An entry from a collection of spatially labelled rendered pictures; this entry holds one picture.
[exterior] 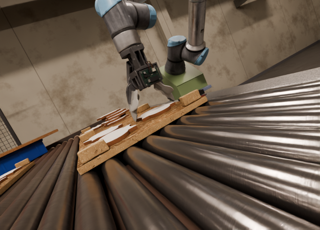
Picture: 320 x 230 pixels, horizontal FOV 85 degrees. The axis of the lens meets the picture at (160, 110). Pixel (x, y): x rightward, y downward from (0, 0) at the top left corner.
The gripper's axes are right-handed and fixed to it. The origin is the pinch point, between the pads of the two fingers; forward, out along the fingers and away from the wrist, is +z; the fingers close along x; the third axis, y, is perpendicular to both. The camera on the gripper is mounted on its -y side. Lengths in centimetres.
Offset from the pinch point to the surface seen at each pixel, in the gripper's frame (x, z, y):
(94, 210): -23.9, 0.8, 30.8
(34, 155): -56, 5, -86
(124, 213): -21.2, 1.1, 34.3
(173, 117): -2.2, 0.6, 14.6
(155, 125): -7.2, 0.3, 14.6
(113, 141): -16.9, -0.7, 11.6
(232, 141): -6.3, 1.1, 35.8
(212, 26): 375, -73, -310
